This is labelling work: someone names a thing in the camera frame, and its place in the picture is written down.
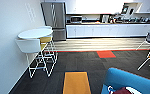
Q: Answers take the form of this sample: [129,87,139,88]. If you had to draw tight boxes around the steel microwave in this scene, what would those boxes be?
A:
[69,15,83,25]

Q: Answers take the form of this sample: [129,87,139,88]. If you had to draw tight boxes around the steel refrigerator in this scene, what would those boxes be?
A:
[40,1,68,42]

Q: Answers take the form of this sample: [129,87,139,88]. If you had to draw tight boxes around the white kitchen counter cabinets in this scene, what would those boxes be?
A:
[65,22,150,39]

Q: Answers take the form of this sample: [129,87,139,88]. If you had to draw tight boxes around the round white table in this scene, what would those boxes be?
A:
[17,27,54,41]

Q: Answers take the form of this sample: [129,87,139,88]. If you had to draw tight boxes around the dark coffee machine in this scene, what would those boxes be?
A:
[120,3,131,17]

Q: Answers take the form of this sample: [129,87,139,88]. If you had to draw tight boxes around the blue sofa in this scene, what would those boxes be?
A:
[100,67,150,94]

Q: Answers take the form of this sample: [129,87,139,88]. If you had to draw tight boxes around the white chair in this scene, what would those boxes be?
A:
[136,39,150,72]

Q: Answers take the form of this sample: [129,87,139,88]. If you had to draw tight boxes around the yellow seat wire stool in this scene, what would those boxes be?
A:
[38,35,59,64]

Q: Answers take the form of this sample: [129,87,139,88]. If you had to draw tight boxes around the white wall cabinets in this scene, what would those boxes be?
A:
[64,0,150,16]

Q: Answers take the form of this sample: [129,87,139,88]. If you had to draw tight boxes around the white wall papers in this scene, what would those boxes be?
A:
[24,2,37,23]

